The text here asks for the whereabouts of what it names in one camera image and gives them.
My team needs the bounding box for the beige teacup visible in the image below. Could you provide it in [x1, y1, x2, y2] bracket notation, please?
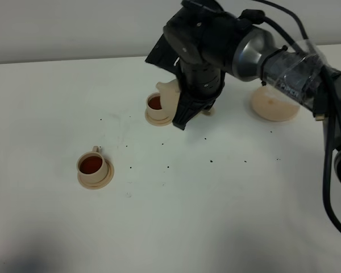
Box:
[77, 146, 109, 185]
[146, 93, 169, 120]

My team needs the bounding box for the beige saucer far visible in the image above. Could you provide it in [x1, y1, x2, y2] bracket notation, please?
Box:
[144, 111, 172, 126]

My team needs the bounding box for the beige saucer near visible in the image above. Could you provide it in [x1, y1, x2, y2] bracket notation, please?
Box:
[77, 159, 114, 190]

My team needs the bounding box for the beige ceramic teapot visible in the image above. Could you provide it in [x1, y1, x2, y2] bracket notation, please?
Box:
[155, 78, 216, 122]

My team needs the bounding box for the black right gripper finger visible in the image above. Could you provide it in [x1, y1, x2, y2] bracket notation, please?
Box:
[172, 92, 217, 130]

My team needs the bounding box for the black right camera cable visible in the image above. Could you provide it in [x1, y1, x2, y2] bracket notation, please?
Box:
[255, 0, 341, 242]

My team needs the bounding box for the beige teacup far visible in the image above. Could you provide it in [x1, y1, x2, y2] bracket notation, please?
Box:
[146, 93, 169, 120]

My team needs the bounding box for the beige teacup near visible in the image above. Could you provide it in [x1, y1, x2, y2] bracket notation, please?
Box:
[77, 146, 109, 185]

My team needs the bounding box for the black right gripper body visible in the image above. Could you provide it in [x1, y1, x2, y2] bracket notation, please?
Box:
[145, 1, 244, 98]

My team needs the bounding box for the beige round teapot saucer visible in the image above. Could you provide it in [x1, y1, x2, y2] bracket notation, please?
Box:
[250, 85, 300, 122]

